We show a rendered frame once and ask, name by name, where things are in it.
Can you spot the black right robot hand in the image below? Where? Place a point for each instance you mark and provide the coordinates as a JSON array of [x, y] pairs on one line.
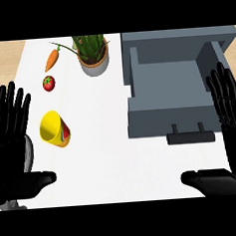
[[233, 142]]

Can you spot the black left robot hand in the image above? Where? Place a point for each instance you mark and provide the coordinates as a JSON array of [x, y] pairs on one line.
[[8, 157]]

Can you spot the yellow cup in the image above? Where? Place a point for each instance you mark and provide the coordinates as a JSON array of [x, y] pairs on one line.
[[54, 129]]

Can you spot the grey open drawer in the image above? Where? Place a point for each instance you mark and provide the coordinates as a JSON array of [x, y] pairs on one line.
[[170, 96]]

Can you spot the red tomato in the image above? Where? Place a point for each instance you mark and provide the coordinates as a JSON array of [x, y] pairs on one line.
[[48, 83]]

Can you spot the grey cabinet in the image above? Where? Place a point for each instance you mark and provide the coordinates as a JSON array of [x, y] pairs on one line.
[[181, 49]]

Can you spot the orange carrot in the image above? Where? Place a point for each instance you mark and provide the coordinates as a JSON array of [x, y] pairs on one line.
[[51, 59]]

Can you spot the potted green plant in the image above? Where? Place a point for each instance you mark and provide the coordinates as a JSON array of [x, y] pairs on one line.
[[91, 57]]

